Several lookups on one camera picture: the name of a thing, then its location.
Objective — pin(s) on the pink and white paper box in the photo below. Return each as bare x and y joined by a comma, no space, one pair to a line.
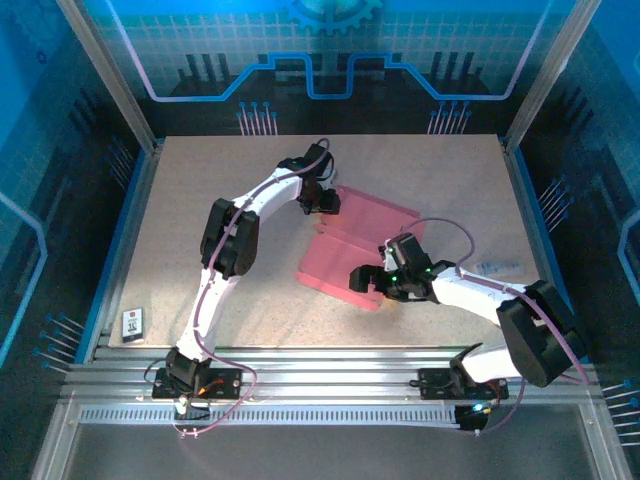
350,240

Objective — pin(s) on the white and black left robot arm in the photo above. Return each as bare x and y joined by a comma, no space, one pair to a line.
270,197

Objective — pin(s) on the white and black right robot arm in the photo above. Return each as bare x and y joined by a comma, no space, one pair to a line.
540,330

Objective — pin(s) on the black control box with LED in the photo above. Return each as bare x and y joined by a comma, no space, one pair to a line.
472,420

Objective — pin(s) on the clear plastic bag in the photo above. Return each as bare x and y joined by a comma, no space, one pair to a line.
495,267

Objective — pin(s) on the white connector plug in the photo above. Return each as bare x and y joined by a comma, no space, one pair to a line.
181,406

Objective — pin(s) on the aluminium mounting rail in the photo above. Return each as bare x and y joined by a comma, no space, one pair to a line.
330,370

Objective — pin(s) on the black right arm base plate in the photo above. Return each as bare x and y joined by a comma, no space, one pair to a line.
432,387

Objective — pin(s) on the aluminium table side rail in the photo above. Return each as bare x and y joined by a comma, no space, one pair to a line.
525,210
139,210

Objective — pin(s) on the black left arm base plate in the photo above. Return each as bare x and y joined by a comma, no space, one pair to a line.
230,384

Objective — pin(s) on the aluminium frame post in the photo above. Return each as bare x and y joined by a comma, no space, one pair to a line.
111,75
548,75

